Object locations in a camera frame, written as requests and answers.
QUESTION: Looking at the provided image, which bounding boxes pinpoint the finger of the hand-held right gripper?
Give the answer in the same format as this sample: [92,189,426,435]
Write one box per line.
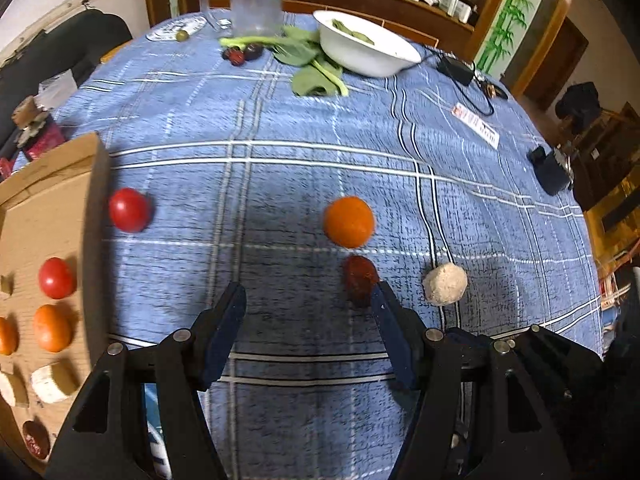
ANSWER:
[520,324,608,480]

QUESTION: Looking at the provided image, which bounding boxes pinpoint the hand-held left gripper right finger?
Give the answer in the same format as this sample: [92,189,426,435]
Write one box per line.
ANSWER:
[371,280,572,480]

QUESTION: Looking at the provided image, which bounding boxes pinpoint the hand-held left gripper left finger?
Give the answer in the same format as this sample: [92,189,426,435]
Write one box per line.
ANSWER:
[44,281,248,480]

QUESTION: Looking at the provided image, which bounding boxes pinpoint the small red date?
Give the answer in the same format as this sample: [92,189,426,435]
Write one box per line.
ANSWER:
[342,255,380,308]

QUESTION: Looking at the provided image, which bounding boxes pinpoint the orange mandarin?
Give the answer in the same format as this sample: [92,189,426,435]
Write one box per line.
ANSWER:
[323,196,376,249]
[33,304,72,353]
[0,316,19,357]

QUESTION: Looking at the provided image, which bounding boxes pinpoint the beige cylindrical food chunk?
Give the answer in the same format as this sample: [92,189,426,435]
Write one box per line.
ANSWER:
[422,262,469,306]
[0,371,30,408]
[31,361,78,404]

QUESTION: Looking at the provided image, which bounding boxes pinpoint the red tomato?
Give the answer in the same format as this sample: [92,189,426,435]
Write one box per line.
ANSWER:
[38,257,77,300]
[108,187,152,234]

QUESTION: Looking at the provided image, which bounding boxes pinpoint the large red date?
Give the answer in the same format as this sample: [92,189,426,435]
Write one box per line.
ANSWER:
[22,420,52,461]

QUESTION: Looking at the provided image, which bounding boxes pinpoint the brown cardboard box tray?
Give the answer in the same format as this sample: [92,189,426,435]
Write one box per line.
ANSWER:
[0,131,112,476]

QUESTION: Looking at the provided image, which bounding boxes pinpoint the wooden chair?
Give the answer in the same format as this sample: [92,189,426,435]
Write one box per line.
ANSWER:
[570,102,640,271]

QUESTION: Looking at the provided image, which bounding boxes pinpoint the small black device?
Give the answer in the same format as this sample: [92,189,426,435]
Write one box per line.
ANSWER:
[529,145,575,197]

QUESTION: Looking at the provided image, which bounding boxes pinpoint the blue plaid tablecloth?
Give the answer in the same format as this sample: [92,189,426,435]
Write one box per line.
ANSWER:
[10,7,603,480]

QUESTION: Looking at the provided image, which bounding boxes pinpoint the white and red paper tag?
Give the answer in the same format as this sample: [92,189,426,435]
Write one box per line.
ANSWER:
[451,102,501,149]

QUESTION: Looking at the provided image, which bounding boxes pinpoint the dark red jar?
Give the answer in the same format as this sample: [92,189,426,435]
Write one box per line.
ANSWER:
[11,96,66,161]

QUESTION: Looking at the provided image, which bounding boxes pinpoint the black bag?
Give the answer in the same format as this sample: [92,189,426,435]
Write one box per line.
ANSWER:
[555,81,603,133]

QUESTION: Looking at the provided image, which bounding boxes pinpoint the green leafy vegetable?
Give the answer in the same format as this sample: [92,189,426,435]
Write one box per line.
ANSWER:
[218,26,350,98]

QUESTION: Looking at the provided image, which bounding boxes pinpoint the black power adapter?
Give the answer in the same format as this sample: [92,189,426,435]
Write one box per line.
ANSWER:
[437,55,476,86]

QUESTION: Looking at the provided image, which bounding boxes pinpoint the white bowl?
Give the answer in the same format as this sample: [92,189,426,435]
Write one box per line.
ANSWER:
[313,10,422,77]

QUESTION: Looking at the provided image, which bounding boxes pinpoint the clear plastic bag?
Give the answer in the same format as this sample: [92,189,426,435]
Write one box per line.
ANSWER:
[37,71,76,106]

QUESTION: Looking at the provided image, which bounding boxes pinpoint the yellow flat object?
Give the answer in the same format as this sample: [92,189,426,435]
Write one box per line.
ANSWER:
[100,40,133,63]

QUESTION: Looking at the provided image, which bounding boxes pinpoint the white and blue plate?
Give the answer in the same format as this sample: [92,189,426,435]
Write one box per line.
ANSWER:
[147,16,207,42]

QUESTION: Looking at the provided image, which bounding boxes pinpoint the green leaves in bowl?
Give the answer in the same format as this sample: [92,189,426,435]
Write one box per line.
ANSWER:
[331,18,376,45]

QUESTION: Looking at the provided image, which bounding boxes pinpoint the wooden sideboard cabinet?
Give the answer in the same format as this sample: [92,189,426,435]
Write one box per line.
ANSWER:
[142,0,518,61]

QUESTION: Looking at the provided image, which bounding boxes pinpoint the wooden door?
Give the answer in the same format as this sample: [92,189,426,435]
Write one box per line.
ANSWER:
[500,0,591,116]

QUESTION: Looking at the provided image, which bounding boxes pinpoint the black leather sofa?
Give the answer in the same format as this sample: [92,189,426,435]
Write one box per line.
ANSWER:
[0,10,133,161]

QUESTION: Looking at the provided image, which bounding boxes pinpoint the black adapter cable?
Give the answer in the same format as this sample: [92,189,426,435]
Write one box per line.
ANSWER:
[422,42,501,116]

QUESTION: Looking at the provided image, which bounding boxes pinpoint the green bamboo wall sticker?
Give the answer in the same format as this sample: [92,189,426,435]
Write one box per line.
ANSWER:
[475,0,543,73]

